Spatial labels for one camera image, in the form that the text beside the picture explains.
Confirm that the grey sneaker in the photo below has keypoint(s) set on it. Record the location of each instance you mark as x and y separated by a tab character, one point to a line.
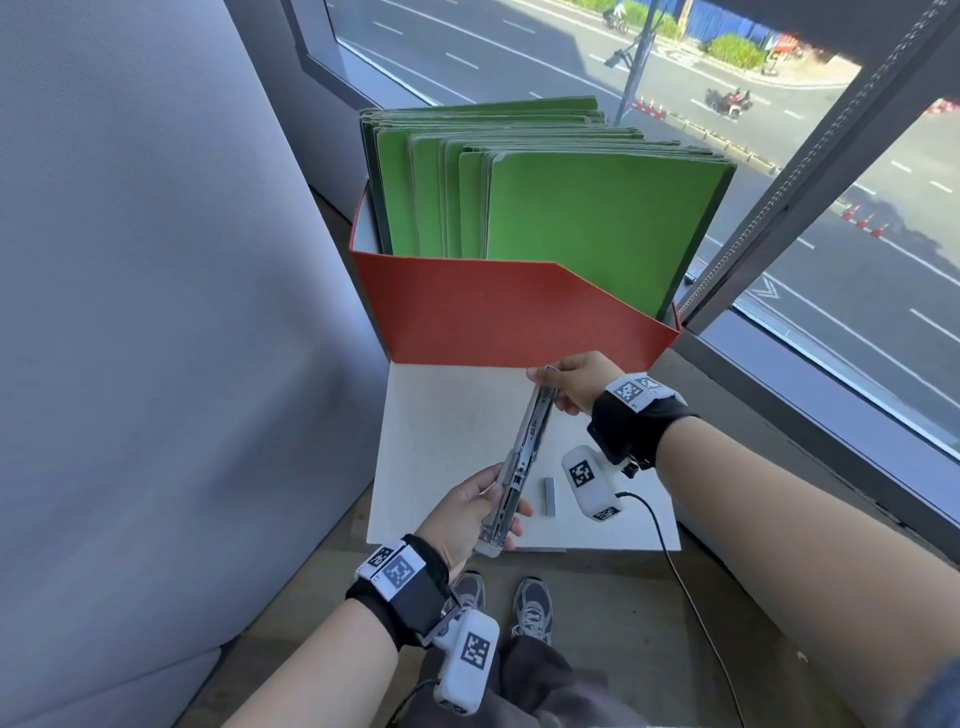
532	607
469	592

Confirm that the grey trousers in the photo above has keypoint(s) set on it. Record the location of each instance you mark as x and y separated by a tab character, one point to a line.
540	682

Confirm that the motorcycle with rider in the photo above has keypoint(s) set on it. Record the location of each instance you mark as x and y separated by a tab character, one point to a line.
731	103

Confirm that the row of green folders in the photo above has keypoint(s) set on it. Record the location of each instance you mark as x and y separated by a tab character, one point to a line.
585	217

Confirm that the person's left forearm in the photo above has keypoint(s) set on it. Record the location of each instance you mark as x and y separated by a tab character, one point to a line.
315	667

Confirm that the person's left hand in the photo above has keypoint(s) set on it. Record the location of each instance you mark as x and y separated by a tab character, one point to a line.
457	525

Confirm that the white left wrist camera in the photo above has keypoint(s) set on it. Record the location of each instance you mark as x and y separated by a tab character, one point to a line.
469	660

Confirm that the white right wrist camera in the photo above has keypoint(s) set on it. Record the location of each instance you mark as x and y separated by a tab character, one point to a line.
589	480

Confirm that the blue grey sleeve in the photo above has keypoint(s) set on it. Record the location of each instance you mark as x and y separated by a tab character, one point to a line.
943	697

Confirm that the white flat board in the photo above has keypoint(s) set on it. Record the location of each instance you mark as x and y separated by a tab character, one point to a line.
442	450

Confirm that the person's right hand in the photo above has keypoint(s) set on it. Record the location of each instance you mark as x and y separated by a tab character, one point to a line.
592	375

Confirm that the roadside barrier rail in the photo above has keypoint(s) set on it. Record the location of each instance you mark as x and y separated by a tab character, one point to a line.
724	144

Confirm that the grey street lamp post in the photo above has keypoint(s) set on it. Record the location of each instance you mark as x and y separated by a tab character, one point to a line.
637	60

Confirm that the person's right forearm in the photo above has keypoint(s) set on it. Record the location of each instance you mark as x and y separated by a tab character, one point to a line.
795	570

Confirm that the green roadside bush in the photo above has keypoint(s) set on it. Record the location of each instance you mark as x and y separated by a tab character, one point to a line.
736	51

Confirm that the grey strip of staples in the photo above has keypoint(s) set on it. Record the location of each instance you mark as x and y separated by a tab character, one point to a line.
550	498

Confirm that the person's right thumb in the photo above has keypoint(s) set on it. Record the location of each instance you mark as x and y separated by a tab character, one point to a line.
572	403

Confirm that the cyclist on road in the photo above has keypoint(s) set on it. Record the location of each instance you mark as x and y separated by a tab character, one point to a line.
616	16

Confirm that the silver stapler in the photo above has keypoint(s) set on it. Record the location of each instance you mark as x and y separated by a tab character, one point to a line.
525	450

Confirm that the grey fabric partition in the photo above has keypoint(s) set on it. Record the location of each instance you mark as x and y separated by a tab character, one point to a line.
150	337

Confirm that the red cardboard file box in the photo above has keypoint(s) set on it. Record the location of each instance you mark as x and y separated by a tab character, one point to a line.
495	311

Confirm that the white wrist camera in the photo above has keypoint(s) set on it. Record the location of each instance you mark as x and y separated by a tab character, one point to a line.
469	660
589	480

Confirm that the person's left thumb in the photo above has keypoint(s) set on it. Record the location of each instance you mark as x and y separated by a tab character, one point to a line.
480	480

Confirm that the grey left sneaker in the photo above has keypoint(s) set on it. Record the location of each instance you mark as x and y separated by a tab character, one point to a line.
469	592

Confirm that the blue construction fence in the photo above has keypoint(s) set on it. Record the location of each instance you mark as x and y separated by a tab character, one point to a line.
727	16

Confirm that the dark window frame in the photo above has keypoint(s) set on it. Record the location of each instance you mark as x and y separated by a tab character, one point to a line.
832	142

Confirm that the grey right sneaker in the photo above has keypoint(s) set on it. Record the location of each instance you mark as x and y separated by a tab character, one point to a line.
532	607

